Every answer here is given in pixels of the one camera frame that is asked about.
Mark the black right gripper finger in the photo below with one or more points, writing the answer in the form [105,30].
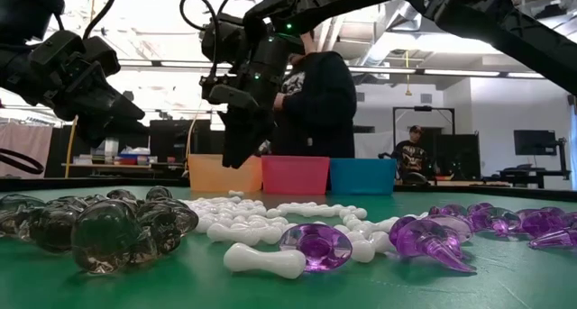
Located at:
[248,138]

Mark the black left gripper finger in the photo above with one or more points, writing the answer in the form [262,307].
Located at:
[117,104]
[108,129]

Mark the white plastic bone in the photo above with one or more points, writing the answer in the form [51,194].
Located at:
[362,250]
[359,213]
[315,209]
[423,215]
[263,260]
[381,241]
[381,224]
[239,232]
[205,223]
[235,193]
[212,205]

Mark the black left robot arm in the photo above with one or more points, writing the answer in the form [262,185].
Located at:
[18,11]

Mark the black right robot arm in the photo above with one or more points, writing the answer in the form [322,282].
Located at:
[496,20]

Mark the clear plastic storage box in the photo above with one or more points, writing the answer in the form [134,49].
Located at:
[111,150]

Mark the red storage container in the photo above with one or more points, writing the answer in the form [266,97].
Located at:
[128,161]

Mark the orange plastic bin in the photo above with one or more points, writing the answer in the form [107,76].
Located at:
[212,178]

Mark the person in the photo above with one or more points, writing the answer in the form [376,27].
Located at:
[315,102]
[410,156]

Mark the pink plastic bin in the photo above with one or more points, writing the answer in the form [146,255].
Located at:
[295,176]

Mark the pink curtain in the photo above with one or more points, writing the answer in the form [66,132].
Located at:
[27,147]

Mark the blue plastic bin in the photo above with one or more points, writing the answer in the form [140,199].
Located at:
[363,176]

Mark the black computer monitor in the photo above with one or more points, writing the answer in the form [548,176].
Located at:
[534,142]

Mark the black desk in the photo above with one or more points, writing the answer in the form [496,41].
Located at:
[532,171]

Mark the smooth silver air duct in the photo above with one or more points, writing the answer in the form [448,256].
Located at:
[383,39]

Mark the black frame stand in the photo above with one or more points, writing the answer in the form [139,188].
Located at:
[424,107]

